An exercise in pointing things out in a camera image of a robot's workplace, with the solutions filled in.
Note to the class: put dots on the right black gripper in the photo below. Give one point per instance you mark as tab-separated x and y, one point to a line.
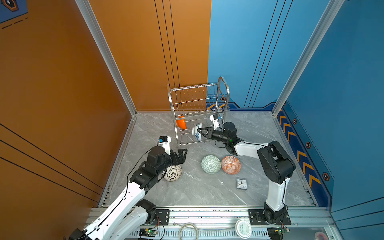
209	134

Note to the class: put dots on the green circuit board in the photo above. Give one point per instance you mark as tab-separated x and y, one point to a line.
147	234

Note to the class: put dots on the silver wire dish rack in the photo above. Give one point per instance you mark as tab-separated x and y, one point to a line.
197	103

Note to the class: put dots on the pink round object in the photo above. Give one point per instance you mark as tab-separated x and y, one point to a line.
320	236

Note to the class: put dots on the red patterned bowl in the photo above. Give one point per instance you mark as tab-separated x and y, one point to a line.
231	165

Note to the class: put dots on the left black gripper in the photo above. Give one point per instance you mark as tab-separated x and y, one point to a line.
181	158

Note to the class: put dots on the blue white floral bowl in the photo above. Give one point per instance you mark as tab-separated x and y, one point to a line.
196	135

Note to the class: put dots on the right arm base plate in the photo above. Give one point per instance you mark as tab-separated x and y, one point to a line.
268	217

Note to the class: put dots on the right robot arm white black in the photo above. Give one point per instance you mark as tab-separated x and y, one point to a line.
277	165

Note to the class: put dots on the small square clock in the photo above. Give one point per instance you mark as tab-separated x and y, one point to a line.
241	184

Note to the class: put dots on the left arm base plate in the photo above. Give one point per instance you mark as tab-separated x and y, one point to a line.
158	216

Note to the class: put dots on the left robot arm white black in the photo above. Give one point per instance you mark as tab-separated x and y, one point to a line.
130	210

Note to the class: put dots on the right circuit board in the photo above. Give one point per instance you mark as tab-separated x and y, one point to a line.
283	230

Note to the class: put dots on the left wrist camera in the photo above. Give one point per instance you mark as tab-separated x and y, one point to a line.
165	142

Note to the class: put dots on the orange bowl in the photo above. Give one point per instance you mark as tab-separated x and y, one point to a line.
181	122

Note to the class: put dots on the green patterned bowl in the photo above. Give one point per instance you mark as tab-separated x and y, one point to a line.
211	164

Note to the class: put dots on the white black lattice bowl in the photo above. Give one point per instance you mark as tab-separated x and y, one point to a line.
173	173

